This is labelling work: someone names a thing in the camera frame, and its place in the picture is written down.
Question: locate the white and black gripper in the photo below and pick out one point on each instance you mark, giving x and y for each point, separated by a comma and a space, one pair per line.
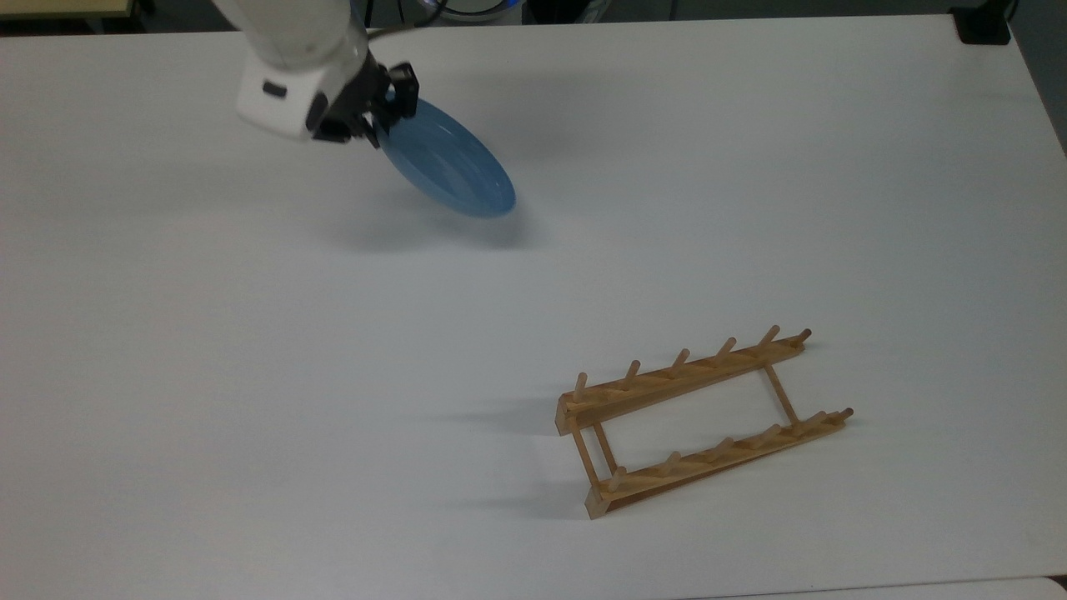
279, 100

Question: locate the blue round plate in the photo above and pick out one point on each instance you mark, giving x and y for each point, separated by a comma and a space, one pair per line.
450, 167

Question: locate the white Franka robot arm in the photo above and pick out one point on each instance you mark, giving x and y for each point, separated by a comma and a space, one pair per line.
292, 29

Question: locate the wooden plate rack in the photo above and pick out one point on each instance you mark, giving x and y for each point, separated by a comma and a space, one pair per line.
667, 392

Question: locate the wooden desk edge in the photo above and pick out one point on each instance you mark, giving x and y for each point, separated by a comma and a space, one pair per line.
67, 7

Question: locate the black table clamp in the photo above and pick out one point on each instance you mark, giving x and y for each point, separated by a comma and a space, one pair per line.
984, 25

